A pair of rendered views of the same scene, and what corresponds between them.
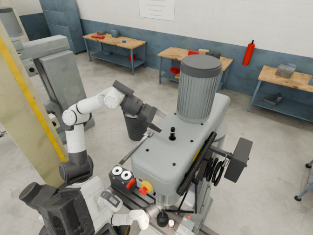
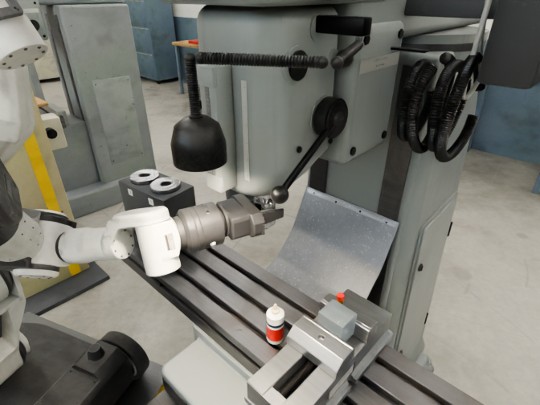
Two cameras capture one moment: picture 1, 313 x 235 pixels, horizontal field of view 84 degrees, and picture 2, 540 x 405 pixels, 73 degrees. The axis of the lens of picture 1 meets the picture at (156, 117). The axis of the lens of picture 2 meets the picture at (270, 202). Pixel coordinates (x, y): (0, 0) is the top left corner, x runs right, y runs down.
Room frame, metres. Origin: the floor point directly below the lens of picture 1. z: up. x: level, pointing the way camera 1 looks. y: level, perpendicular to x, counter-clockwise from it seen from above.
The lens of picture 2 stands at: (-0.03, -0.20, 1.65)
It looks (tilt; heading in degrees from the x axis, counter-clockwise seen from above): 30 degrees down; 9
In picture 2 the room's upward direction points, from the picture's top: straight up
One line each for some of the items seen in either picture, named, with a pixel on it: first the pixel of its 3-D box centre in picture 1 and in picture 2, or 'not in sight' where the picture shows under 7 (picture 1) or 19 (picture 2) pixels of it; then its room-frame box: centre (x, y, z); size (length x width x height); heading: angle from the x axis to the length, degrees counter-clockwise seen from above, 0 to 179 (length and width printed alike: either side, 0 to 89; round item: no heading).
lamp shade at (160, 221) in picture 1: (162, 218); (198, 138); (0.40, -0.03, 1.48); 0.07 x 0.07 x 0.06
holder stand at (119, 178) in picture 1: (123, 178); (159, 206); (0.91, 0.32, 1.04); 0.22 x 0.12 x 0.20; 63
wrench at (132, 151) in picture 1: (137, 146); not in sight; (0.56, 0.09, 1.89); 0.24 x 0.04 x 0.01; 148
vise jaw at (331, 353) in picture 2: (185, 233); (319, 345); (0.47, -0.22, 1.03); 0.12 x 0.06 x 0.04; 56
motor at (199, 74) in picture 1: (196, 89); not in sight; (0.83, -0.22, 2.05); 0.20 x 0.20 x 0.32
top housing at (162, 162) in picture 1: (173, 146); not in sight; (0.64, -0.09, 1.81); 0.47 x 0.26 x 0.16; 146
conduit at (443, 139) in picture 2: (211, 169); (427, 104); (0.74, -0.39, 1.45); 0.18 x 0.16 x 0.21; 146
